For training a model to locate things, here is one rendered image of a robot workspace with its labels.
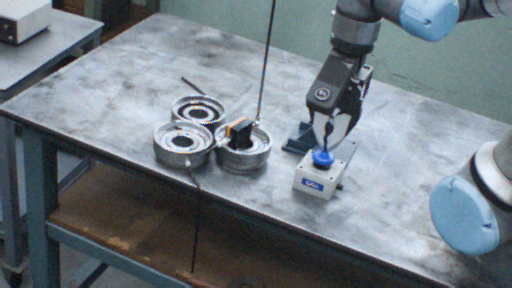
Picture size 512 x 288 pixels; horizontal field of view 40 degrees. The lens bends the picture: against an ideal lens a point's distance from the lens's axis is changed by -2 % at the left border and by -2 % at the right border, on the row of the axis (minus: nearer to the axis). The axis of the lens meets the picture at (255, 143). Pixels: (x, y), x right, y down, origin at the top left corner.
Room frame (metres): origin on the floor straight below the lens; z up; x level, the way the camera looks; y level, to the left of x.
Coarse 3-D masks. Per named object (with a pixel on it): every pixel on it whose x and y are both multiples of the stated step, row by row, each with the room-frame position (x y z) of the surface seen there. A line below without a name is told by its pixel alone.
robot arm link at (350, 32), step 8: (336, 16) 1.04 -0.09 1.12; (336, 24) 1.03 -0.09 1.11; (344, 24) 1.02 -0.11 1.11; (352, 24) 1.01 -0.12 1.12; (360, 24) 1.01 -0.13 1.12; (368, 24) 1.02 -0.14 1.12; (376, 24) 1.02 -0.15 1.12; (336, 32) 1.03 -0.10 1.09; (344, 32) 1.02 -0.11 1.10; (352, 32) 1.01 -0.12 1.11; (360, 32) 1.01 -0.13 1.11; (368, 32) 1.02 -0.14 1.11; (376, 32) 1.03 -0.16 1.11; (344, 40) 1.02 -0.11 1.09; (352, 40) 1.01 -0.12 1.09; (360, 40) 1.01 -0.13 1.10; (368, 40) 1.02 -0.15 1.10; (376, 40) 1.03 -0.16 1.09
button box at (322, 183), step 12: (300, 168) 1.01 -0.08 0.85; (312, 168) 1.01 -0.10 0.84; (324, 168) 1.02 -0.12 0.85; (336, 168) 1.03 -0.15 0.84; (300, 180) 1.00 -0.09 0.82; (312, 180) 1.00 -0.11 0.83; (324, 180) 0.99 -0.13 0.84; (336, 180) 1.00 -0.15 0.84; (312, 192) 1.00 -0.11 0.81; (324, 192) 0.99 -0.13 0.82
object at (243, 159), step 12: (216, 132) 1.09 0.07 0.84; (252, 132) 1.12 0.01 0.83; (264, 132) 1.12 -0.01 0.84; (252, 144) 1.09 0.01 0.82; (264, 144) 1.09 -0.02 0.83; (228, 156) 1.03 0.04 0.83; (240, 156) 1.03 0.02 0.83; (252, 156) 1.04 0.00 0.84; (264, 156) 1.05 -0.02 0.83; (240, 168) 1.04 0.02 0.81; (252, 168) 1.04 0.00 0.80
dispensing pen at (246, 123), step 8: (248, 120) 1.09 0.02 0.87; (256, 120) 1.12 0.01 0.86; (232, 128) 1.06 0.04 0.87; (240, 128) 1.06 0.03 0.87; (248, 128) 1.08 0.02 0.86; (232, 136) 1.06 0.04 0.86; (240, 136) 1.06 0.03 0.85; (248, 136) 1.09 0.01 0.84; (216, 144) 1.03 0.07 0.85; (224, 144) 1.04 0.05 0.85; (232, 144) 1.06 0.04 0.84; (240, 144) 1.07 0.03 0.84
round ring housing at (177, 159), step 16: (160, 128) 1.08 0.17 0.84; (176, 128) 1.10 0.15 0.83; (192, 128) 1.10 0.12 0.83; (160, 144) 1.02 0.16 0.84; (176, 144) 1.07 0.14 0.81; (192, 144) 1.07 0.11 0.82; (208, 144) 1.04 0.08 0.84; (160, 160) 1.02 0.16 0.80; (176, 160) 1.00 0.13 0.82; (192, 160) 1.01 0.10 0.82
